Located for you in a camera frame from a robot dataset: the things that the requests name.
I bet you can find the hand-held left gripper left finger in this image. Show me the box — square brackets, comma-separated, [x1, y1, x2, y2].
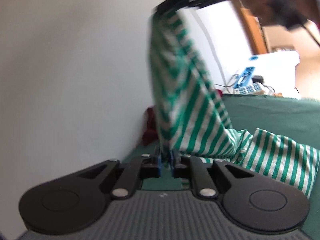
[75, 146, 162, 200]

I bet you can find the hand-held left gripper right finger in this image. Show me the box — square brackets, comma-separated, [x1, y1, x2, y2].
[170, 149, 254, 200]

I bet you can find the green white striped shirt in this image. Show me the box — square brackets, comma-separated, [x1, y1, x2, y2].
[147, 7, 320, 199]

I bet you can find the person's right hand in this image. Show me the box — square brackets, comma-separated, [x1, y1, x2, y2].
[222, 0, 278, 27]

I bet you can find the dark red knit garment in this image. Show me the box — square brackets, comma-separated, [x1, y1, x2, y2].
[142, 106, 158, 147]

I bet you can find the white desk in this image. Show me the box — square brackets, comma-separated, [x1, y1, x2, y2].
[215, 51, 300, 99]

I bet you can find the white power strip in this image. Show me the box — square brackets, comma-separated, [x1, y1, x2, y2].
[233, 84, 263, 95]

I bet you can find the green blanket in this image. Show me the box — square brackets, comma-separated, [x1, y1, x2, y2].
[122, 93, 320, 240]

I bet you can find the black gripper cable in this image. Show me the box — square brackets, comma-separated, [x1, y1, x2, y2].
[301, 21, 320, 46]

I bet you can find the wooden door frame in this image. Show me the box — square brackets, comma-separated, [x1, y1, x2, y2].
[234, 0, 267, 54]

